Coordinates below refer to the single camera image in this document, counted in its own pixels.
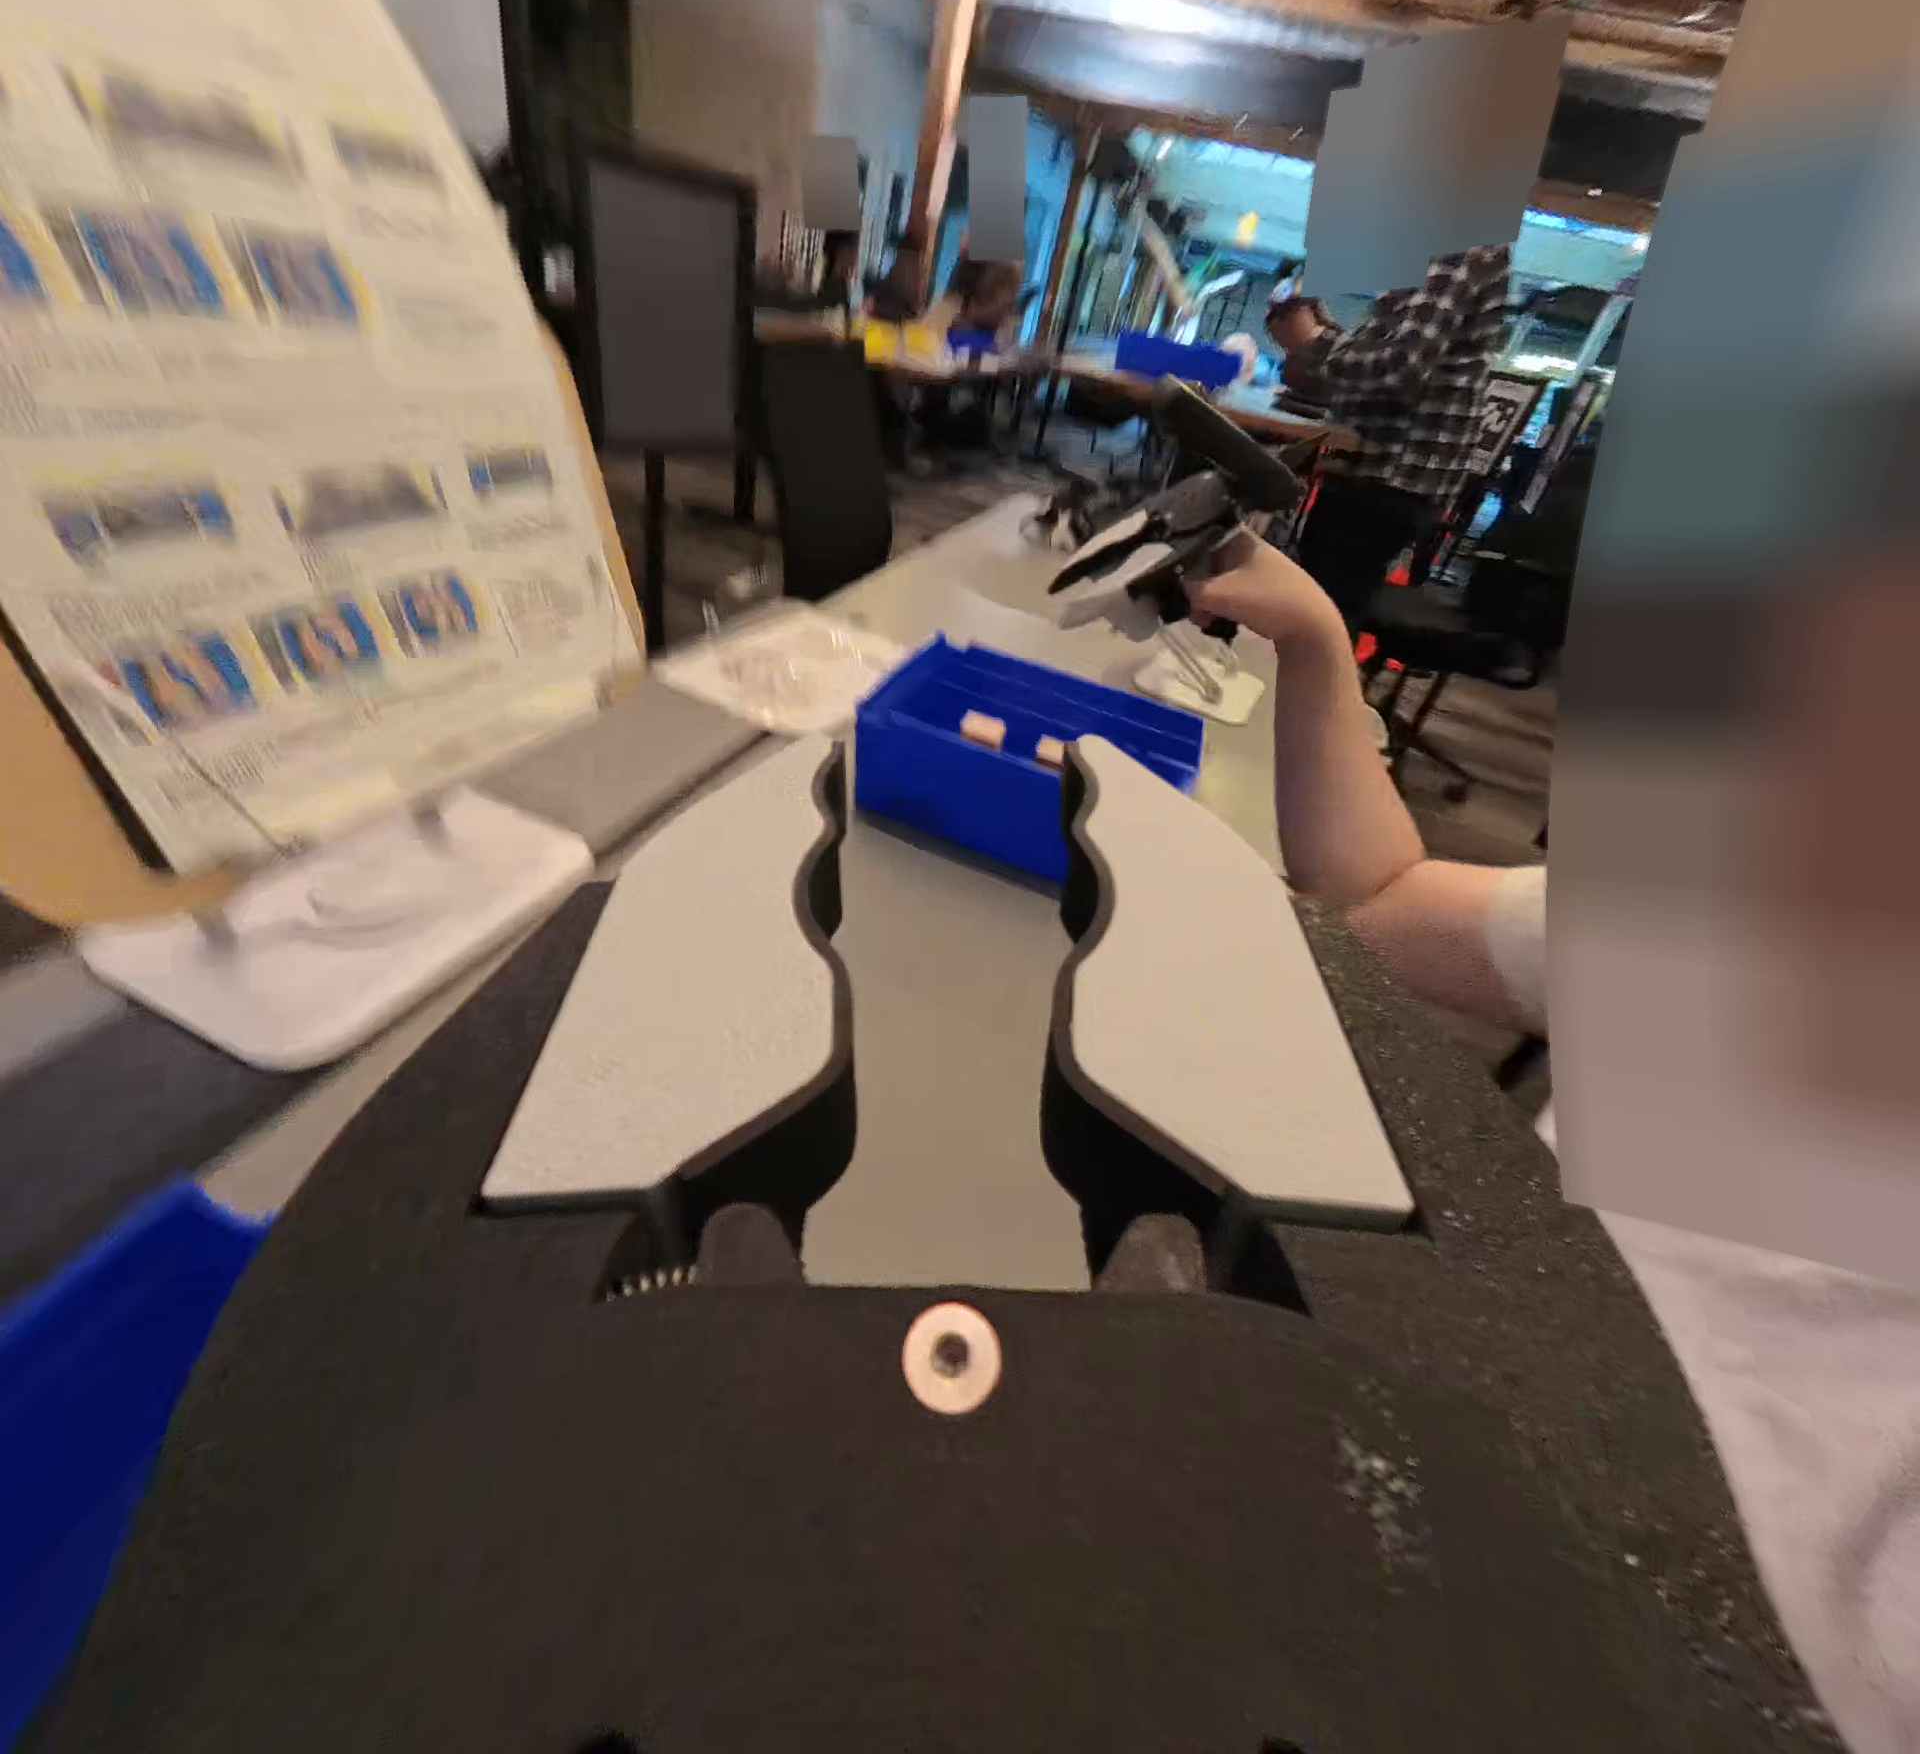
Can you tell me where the grey standing panel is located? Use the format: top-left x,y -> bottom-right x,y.
578,142 -> 759,654

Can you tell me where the small white stand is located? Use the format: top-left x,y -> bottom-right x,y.
1135,630 -> 1266,726

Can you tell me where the person's right hand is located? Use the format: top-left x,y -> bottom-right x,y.
1188,531 -> 1345,669

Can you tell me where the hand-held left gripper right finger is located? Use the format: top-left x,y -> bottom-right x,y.
1051,734 -> 1418,1283

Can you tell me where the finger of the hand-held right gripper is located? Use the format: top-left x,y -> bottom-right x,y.
1047,509 -> 1202,593
1054,570 -> 1170,635

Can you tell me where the black office chair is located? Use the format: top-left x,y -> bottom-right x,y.
757,336 -> 895,602
1358,435 -> 1563,796

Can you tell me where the white sign stand base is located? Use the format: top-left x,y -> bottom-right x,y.
82,786 -> 598,1073

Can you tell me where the blue plastic bin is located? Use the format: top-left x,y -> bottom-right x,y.
854,633 -> 1207,887
1118,333 -> 1254,383
0,1174 -> 279,1741

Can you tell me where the instruction poster board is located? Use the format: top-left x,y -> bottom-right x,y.
0,0 -> 650,932

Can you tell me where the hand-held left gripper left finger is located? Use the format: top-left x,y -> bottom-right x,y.
477,734 -> 861,1283

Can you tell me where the person's right forearm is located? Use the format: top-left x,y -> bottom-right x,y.
1282,645 -> 1551,1036

